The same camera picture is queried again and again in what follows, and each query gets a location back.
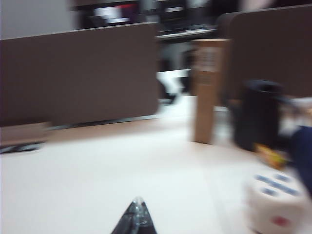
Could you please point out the brown desk partition panel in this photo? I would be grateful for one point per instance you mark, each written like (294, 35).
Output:
(73, 73)

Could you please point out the yellow small package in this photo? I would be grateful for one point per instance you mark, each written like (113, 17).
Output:
(270, 156)

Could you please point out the lit computer monitor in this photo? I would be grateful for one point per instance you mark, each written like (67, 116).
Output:
(109, 13)

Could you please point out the tall cardboard box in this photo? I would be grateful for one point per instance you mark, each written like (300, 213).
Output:
(204, 109)

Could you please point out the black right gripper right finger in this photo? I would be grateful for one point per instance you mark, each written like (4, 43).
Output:
(146, 221)

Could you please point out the white cube blue print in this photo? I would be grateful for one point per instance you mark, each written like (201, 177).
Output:
(270, 207)

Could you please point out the brown side partition panel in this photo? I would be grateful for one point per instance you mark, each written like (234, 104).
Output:
(268, 48)

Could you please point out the dark blue cloth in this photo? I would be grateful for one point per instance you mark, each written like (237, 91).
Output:
(303, 156)

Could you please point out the black cylindrical container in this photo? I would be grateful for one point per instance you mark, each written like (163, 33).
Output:
(256, 117)

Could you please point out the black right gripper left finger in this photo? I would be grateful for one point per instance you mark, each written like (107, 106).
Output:
(128, 221)

